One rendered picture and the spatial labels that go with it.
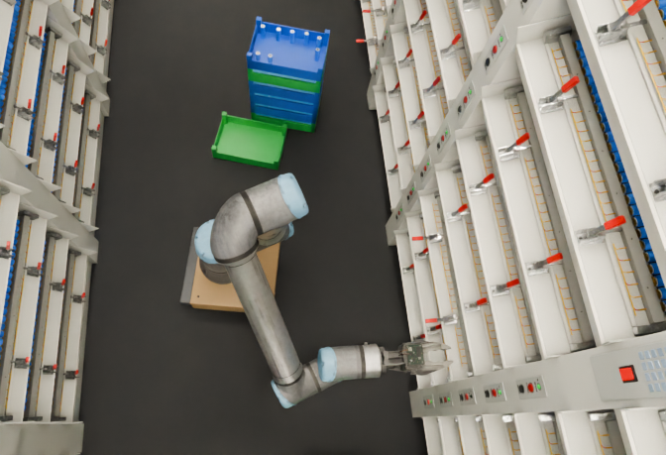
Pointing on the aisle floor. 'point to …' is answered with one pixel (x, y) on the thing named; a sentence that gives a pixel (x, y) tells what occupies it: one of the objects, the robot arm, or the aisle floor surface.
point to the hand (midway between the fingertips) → (446, 355)
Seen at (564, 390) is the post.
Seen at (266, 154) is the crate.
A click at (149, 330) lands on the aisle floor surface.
